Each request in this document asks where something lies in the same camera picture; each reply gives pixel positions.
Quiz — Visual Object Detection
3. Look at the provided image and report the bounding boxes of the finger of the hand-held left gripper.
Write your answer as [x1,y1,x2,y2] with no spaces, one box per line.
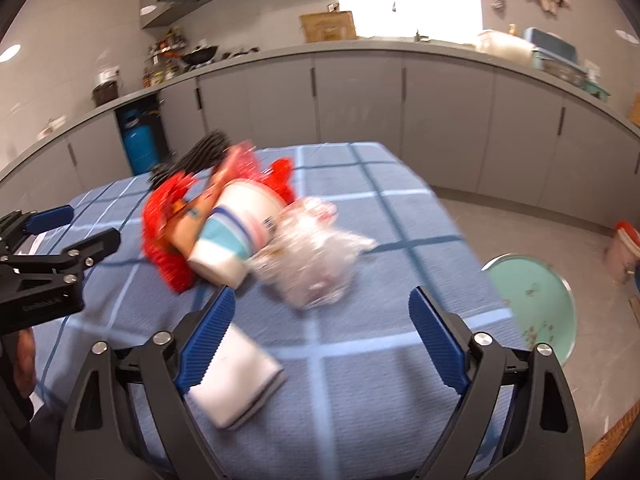
[0,228,122,275]
[0,205,73,257]

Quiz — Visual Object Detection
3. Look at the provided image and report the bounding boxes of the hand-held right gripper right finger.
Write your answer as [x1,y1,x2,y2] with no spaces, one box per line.
[409,285,586,480]

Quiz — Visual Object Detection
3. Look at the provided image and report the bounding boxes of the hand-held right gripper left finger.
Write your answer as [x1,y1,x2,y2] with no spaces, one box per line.
[55,287,236,480]

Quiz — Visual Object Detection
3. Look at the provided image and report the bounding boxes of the white paper towel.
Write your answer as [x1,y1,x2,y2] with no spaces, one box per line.
[189,322,287,431]

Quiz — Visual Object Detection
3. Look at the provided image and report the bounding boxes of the red plastic bag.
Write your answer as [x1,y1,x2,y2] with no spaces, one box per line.
[141,157,297,292]

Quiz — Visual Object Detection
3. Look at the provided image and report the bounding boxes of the orange snack packet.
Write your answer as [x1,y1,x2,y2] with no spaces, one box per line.
[170,141,261,261]

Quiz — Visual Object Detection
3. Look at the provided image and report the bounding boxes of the mint green round bin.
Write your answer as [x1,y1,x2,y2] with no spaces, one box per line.
[482,254,578,367]

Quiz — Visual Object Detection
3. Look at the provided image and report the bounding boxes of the white blue striped paper cup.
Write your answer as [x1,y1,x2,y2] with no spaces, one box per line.
[187,180,289,289]

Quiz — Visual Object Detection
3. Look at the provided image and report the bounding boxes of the clear plastic wrapper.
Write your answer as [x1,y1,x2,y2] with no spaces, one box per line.
[249,197,379,309]

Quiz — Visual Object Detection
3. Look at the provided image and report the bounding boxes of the person's left hand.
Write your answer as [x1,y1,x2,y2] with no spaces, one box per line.
[14,331,37,397]

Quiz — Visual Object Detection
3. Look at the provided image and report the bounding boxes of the white plastic bag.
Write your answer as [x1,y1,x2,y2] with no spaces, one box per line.
[15,230,47,256]

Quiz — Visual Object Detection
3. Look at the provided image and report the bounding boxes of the blue gas cylinder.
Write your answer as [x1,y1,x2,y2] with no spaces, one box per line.
[122,109,162,176]

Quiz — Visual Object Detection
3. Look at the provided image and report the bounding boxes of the blue checked tablecloth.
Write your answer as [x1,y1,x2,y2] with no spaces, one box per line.
[30,141,531,480]

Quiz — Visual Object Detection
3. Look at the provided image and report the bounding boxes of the dark rice cooker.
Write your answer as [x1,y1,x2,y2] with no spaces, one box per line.
[92,72,121,107]

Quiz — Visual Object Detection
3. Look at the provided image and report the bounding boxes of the spice rack with bottles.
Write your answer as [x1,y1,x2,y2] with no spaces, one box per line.
[144,27,188,88]

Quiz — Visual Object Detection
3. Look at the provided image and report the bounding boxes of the black wok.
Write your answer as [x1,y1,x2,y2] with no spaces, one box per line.
[181,46,220,66]

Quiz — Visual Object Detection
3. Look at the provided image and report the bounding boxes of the grey kitchen counter cabinets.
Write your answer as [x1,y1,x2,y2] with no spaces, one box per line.
[0,40,640,221]

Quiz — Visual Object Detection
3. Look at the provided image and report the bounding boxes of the glass bowl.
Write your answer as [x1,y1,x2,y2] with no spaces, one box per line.
[542,60,588,86]

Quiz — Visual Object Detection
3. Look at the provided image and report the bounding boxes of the white plastic container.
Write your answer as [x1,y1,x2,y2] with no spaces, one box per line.
[476,30,535,66]

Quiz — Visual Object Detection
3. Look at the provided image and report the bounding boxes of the wooden cutting board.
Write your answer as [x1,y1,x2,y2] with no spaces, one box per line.
[299,10,359,43]

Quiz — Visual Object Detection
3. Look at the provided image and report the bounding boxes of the blue plastic box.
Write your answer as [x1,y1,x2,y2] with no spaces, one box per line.
[524,27,578,68]

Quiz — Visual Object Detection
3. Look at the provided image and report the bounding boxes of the kitchen faucet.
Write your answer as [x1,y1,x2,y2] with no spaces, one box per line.
[391,0,432,42]

